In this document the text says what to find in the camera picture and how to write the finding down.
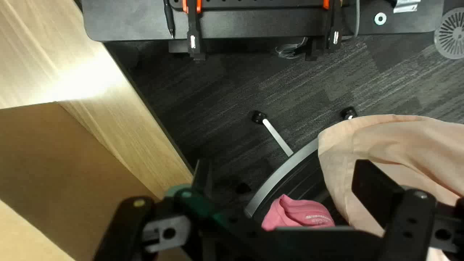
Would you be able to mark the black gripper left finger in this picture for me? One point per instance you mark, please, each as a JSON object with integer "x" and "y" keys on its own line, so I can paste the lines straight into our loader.
{"x": 126, "y": 226}

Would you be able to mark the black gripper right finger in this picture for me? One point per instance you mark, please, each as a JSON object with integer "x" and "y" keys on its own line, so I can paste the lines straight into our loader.
{"x": 410, "y": 222}

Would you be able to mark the peach cloth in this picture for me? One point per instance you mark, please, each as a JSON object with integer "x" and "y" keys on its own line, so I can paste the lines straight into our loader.
{"x": 410, "y": 139}

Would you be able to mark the pink cloth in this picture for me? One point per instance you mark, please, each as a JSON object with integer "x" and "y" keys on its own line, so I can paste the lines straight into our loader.
{"x": 294, "y": 214}

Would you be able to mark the grey office chair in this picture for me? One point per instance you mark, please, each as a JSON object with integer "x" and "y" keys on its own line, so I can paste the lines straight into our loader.
{"x": 277, "y": 181}

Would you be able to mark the white round grille device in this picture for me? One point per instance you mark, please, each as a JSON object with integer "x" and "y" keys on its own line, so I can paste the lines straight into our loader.
{"x": 451, "y": 33}

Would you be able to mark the orange black bar clamp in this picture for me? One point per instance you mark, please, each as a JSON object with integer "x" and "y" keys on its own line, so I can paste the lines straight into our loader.
{"x": 194, "y": 33}
{"x": 333, "y": 36}

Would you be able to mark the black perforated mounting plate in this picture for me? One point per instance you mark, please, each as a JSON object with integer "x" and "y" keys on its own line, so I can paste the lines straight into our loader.
{"x": 251, "y": 23}

